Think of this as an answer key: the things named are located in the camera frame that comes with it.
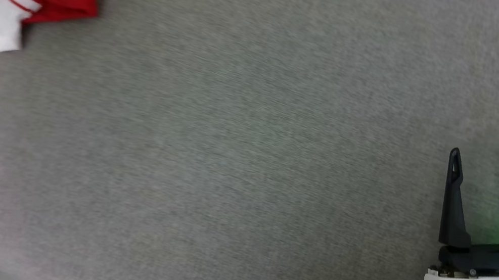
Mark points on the grey fabric sofa cushion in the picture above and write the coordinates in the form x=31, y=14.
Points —
x=249, y=140

